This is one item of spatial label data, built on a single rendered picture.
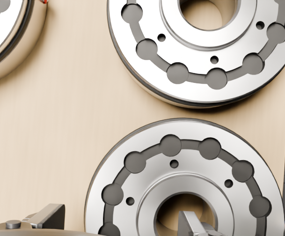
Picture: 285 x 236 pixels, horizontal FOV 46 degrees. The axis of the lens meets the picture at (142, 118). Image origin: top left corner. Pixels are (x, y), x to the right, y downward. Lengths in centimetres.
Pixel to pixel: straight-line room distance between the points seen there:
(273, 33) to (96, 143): 12
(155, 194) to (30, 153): 8
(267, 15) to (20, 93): 15
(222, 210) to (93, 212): 6
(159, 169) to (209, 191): 3
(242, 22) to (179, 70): 4
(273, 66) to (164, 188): 8
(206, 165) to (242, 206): 3
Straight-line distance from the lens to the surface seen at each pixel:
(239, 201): 18
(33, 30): 21
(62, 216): 17
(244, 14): 18
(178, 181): 17
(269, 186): 18
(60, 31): 22
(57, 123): 21
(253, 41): 18
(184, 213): 16
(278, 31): 19
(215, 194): 17
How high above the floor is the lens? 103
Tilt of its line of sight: 89 degrees down
